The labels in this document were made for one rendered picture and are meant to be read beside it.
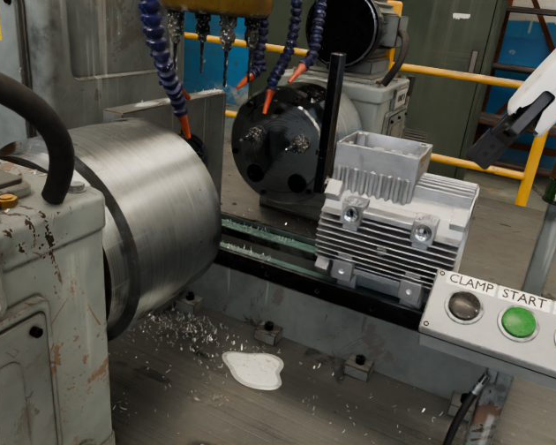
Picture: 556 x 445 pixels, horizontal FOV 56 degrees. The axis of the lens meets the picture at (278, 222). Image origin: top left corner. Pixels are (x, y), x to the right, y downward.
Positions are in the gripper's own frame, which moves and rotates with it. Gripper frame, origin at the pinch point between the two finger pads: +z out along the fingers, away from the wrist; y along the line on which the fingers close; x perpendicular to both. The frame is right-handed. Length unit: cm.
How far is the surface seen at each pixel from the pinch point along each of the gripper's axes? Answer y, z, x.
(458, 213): -0.5, 8.4, -3.2
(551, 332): -21.4, 4.5, -13.5
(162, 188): -23.1, 20.9, 25.3
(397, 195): 1.2, 12.7, 4.2
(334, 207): -0.4, 19.8, 9.8
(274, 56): 335, 120, 134
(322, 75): 56, 23, 34
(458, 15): 326, 12, 38
